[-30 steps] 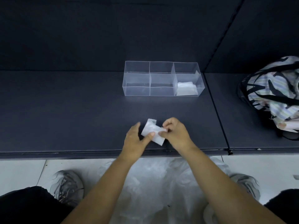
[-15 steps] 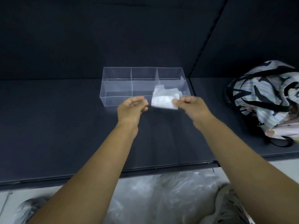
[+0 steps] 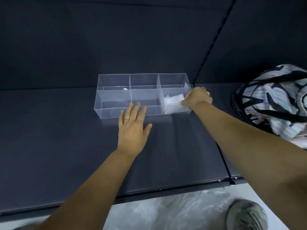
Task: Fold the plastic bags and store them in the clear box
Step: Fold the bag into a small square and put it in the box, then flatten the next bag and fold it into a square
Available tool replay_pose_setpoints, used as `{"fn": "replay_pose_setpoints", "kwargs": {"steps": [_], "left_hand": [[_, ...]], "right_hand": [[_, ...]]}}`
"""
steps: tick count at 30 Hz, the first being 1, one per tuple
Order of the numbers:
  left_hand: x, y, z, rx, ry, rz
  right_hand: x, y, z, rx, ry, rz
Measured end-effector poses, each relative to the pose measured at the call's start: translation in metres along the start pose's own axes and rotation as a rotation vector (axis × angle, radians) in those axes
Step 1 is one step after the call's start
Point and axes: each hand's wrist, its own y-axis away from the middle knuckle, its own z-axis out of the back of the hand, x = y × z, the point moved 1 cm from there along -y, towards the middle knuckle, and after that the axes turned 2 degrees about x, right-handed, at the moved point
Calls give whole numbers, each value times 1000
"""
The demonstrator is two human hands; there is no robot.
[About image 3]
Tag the person's left hand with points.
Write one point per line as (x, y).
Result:
(132, 136)

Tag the person's right hand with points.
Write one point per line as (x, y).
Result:
(196, 98)

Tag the clear three-compartment plastic box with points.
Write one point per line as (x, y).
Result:
(115, 102)

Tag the pile of plastic bags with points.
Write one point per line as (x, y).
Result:
(168, 210)

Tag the person's right forearm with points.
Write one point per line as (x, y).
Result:
(259, 160)

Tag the person's left forearm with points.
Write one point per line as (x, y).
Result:
(88, 196)

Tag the person's right grey shoe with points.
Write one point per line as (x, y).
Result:
(247, 215)

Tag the black white striped tote bag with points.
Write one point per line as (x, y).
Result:
(271, 102)

